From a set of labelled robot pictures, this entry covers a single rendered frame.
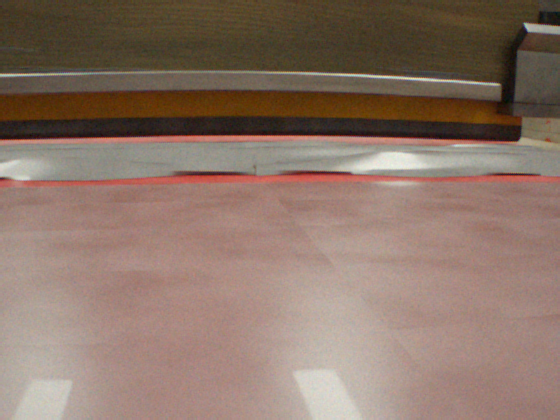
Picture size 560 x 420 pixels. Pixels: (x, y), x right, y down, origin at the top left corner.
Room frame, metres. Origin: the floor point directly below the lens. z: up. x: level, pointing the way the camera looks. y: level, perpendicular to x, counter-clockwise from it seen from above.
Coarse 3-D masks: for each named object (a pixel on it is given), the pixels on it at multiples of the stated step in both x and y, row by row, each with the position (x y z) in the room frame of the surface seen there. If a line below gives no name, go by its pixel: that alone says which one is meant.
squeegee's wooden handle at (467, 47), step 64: (0, 0) 0.28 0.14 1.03; (64, 0) 0.28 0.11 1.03; (128, 0) 0.29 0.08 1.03; (192, 0) 0.29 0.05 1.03; (256, 0) 0.30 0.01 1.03; (320, 0) 0.30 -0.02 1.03; (384, 0) 0.31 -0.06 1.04; (448, 0) 0.32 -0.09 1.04; (512, 0) 0.32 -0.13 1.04; (0, 64) 0.28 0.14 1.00; (64, 64) 0.28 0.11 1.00; (128, 64) 0.29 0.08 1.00; (192, 64) 0.29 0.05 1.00; (256, 64) 0.30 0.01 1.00; (320, 64) 0.30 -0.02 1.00; (384, 64) 0.31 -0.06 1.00; (448, 64) 0.32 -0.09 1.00
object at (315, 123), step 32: (0, 128) 0.29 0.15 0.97; (32, 128) 0.29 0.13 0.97; (64, 128) 0.29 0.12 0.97; (96, 128) 0.29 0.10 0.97; (128, 128) 0.30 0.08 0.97; (160, 128) 0.30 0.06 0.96; (192, 128) 0.30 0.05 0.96; (224, 128) 0.31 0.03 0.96; (256, 128) 0.31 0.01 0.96; (288, 128) 0.31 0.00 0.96; (320, 128) 0.31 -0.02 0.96; (352, 128) 0.32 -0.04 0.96; (384, 128) 0.32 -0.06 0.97; (416, 128) 0.32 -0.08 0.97; (448, 128) 0.33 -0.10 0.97; (480, 128) 0.33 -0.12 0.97; (512, 128) 0.33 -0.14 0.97
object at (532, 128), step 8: (528, 120) 0.45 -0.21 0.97; (536, 120) 0.44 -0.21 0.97; (544, 120) 0.43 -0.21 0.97; (552, 120) 0.42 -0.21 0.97; (528, 128) 0.45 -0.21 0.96; (536, 128) 0.44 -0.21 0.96; (544, 128) 0.43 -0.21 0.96; (552, 128) 0.42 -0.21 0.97; (528, 136) 0.45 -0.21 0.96; (536, 136) 0.44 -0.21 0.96; (544, 136) 0.43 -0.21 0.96; (552, 136) 0.42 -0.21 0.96
